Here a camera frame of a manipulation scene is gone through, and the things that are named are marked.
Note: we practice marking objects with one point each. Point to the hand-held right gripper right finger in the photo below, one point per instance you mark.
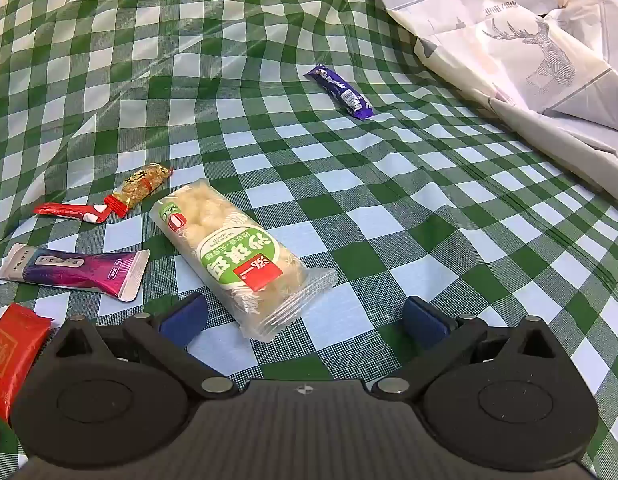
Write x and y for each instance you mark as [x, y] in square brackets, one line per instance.
[423, 322]

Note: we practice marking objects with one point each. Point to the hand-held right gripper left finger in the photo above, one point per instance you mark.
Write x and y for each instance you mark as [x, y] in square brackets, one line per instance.
[185, 321]

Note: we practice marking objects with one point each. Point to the rice puff packet green label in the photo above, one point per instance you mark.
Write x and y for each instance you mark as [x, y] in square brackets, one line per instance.
[229, 250]

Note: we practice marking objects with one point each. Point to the pink purple long packet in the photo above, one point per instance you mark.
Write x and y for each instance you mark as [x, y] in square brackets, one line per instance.
[79, 270]

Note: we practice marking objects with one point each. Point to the clear nut bar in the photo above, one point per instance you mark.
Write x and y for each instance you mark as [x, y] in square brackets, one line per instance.
[139, 187]

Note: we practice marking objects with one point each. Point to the slim red stick packet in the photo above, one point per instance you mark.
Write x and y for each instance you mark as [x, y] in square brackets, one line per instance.
[64, 210]

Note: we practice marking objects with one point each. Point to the orange red packet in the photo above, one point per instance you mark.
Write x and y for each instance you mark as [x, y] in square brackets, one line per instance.
[9, 355]

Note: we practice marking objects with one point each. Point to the purple candy bar packet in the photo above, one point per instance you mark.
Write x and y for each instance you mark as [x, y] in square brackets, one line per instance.
[339, 91]

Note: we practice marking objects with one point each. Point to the green checked cloth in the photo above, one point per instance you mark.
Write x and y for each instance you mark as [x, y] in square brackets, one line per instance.
[289, 35]

